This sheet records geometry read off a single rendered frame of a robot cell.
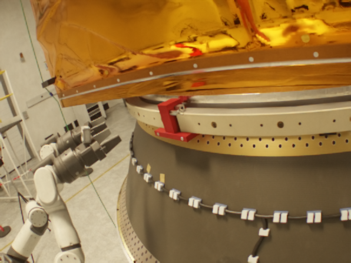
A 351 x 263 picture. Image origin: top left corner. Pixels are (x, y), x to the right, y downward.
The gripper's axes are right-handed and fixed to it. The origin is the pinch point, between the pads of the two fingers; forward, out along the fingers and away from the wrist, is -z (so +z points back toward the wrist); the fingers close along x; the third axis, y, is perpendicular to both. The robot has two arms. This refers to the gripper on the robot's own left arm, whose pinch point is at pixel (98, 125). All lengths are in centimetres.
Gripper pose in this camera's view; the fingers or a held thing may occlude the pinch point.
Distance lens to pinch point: 95.4
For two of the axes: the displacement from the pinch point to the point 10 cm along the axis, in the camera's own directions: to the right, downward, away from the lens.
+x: -2.9, -2.6, 9.2
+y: 4.3, 8.2, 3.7
